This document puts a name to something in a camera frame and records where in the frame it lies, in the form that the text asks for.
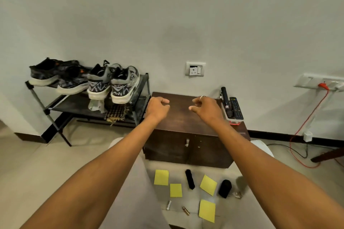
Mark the checked frayed cloth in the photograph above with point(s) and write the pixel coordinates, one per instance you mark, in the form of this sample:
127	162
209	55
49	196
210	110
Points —
115	113

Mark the person's right forearm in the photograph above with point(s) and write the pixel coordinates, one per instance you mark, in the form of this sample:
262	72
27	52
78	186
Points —
268	180

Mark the yellow sticky note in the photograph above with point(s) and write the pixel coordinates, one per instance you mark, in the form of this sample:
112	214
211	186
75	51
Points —
161	177
207	210
208	185
176	190

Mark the orange plug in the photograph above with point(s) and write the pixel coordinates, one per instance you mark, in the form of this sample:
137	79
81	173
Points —
323	85

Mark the pale grey crumpled cloth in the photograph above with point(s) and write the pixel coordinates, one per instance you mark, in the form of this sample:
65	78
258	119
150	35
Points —
96	105

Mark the black remote control with buttons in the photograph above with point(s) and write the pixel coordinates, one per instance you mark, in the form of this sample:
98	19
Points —
236	108

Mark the person's left forearm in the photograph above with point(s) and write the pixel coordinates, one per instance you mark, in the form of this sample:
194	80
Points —
102	172

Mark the white power adapter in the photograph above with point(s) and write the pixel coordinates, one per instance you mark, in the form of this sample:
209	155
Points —
307	136

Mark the person's right hand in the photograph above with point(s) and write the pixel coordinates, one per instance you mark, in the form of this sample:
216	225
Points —
208	110

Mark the dark brown wooden cabinet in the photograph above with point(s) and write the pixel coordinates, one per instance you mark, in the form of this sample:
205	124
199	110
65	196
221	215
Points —
185	140

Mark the white wall socket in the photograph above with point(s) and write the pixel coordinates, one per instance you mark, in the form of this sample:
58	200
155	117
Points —
195	69

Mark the brown wooden furniture leg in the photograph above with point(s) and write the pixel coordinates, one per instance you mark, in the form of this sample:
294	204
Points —
329	155

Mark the metal cabinet latch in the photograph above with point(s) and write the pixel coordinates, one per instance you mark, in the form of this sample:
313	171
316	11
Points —
187	143

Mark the small metal flashlight part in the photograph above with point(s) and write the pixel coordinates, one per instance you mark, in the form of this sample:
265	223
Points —
238	195

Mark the person's left hand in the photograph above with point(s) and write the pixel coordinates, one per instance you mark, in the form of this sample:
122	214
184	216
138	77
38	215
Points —
156	109

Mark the gold battery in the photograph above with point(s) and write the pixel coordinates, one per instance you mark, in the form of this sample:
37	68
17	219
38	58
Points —
186	211

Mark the grey black patterned sneaker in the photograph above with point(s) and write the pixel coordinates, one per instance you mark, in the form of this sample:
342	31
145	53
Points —
124	86
99	84

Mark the white wall switch board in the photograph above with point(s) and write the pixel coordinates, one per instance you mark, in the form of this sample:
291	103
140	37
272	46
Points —
319	81

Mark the black orange sneaker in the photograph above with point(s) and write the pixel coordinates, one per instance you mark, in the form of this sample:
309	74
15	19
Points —
72	82
47	71

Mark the person's right thumb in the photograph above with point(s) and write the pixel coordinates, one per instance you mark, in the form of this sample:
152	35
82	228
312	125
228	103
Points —
193	108

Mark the black metal shoe rack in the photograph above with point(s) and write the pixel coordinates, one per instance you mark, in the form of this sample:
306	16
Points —
70	106

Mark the black flashlight body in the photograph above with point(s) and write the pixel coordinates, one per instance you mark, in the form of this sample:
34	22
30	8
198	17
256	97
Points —
190	179

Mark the silver battery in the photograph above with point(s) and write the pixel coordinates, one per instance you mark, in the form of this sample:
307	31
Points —
168	205

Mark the black flashlight head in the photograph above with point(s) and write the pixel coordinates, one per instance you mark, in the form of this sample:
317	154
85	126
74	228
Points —
225	189

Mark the black slim stick remote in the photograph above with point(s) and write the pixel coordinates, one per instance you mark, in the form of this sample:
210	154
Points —
226	101

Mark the person's left thumb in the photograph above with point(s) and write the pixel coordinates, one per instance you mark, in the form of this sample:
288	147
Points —
165	107

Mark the white red tray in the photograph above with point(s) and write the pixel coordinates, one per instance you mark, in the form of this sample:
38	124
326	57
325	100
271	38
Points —
233	122

